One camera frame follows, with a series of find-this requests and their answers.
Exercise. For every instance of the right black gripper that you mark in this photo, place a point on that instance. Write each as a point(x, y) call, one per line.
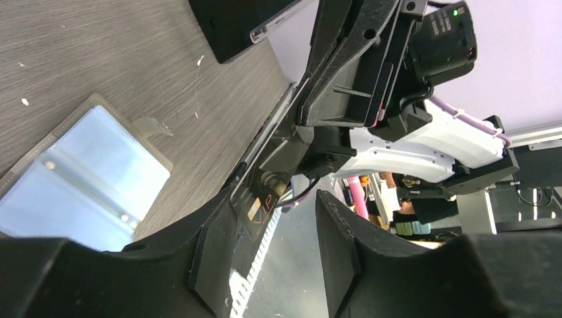
point(343, 31)

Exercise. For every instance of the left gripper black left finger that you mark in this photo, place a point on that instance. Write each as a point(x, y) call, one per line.
point(180, 271)

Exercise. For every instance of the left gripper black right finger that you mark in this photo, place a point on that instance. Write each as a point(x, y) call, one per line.
point(369, 272)

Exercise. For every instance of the black credit card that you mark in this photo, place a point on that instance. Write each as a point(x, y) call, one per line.
point(279, 155)

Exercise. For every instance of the blue grey card holder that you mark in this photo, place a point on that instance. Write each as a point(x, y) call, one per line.
point(92, 179)

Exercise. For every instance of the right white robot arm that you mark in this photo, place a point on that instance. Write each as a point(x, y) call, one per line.
point(369, 98)

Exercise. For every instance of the black stand with clear plate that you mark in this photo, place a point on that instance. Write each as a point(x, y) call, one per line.
point(233, 26)

